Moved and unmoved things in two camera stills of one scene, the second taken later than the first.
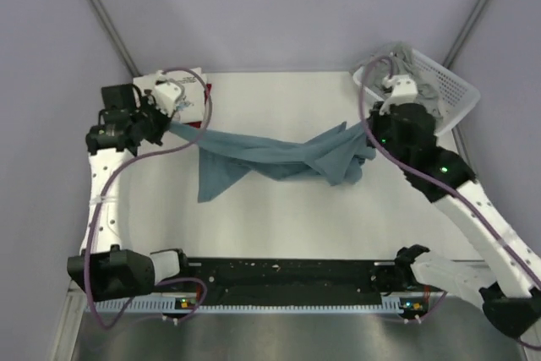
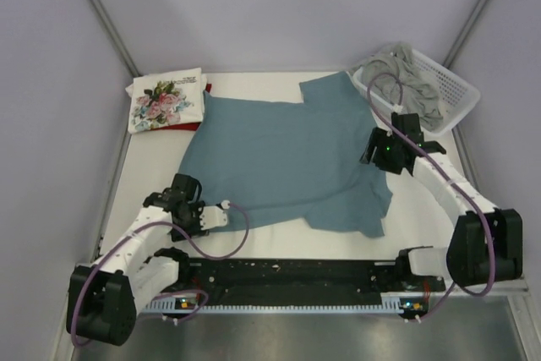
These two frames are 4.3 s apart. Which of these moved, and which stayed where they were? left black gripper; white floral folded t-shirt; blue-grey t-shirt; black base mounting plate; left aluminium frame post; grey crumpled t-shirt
Moved: left black gripper; blue-grey t-shirt
Stayed: black base mounting plate; grey crumpled t-shirt; left aluminium frame post; white floral folded t-shirt
